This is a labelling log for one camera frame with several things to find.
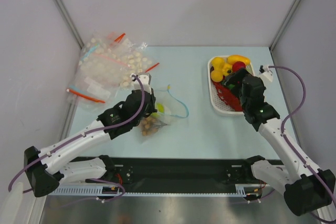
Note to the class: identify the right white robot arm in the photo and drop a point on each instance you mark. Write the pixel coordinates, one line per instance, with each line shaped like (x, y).
(304, 185)

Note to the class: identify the grey slotted cable duct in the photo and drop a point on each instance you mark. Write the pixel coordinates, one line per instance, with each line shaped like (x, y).
(101, 190)

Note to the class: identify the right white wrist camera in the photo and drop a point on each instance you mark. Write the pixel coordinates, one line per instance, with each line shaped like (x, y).
(265, 74)

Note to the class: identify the clear blue-zipper bag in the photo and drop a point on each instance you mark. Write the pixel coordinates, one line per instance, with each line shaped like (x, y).
(175, 109)

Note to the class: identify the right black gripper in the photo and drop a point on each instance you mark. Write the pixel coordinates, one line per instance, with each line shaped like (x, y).
(233, 81)

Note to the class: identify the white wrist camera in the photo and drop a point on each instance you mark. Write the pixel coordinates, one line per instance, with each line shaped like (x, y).
(145, 79)
(265, 74)

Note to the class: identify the brown longan bunch toy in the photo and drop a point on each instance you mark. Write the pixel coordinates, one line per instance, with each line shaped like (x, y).
(150, 126)

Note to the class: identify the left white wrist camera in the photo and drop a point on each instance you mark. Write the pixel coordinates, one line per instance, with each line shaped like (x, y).
(145, 79)

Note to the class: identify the red strawberry toy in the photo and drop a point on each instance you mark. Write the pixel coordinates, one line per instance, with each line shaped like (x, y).
(239, 65)

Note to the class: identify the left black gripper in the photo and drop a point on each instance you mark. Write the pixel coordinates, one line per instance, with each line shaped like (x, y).
(151, 108)

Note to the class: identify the yellow bell pepper toy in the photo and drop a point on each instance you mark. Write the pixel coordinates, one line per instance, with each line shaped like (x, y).
(226, 69)

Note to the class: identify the yellow mango toy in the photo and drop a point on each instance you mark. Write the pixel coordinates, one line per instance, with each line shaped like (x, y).
(235, 58)

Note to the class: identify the yellow pear toy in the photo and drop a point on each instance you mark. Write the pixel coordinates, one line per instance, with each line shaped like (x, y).
(218, 63)

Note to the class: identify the red chili toy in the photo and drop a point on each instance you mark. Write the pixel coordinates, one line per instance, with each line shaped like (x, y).
(227, 97)

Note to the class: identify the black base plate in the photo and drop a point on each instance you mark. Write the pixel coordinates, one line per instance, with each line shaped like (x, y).
(192, 172)

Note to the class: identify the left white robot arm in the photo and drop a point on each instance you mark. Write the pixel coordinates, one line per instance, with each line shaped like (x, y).
(54, 165)

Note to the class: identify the pile of spare zip bags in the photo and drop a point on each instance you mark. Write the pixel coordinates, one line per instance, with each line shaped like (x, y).
(105, 66)

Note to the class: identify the white perforated basket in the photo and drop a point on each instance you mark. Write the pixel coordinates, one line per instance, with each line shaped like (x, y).
(219, 106)

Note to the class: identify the orange toy fruit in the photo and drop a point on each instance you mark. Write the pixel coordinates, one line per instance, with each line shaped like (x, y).
(216, 76)

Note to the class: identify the green pear toy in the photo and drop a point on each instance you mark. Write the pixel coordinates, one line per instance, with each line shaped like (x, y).
(160, 111)

